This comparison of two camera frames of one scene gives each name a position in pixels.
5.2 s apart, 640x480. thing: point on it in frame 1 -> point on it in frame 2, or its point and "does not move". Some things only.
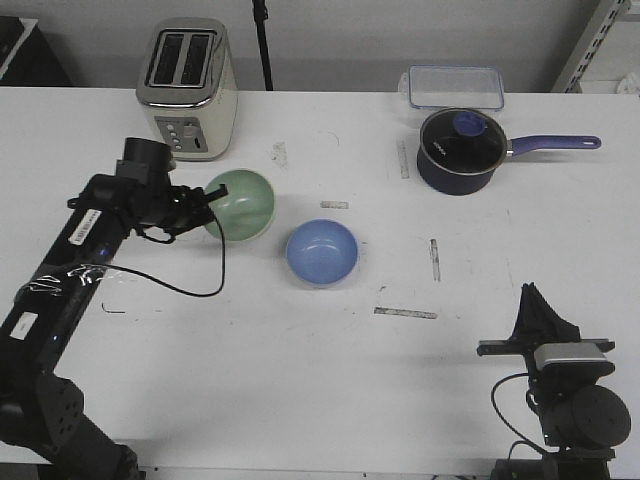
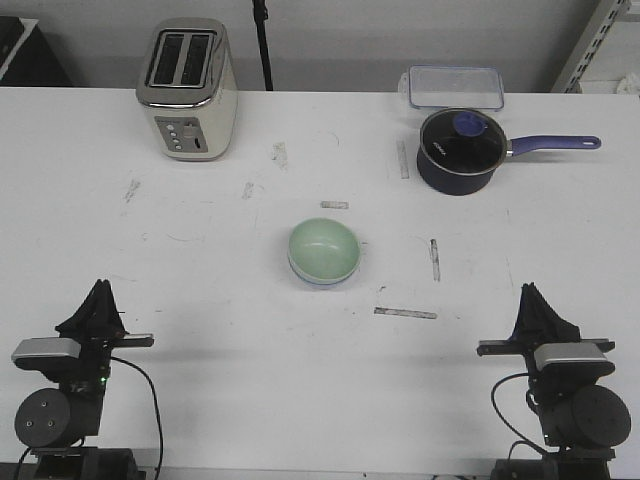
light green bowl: [246, 211] -> [323, 250]
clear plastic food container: [443, 87] does not move
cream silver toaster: [187, 85] does not move
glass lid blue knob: [463, 141] does not move
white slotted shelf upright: [595, 31] does not move
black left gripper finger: [221, 192] -> [96, 318]
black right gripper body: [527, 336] does not move
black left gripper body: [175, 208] -> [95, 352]
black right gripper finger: [525, 325] does not move
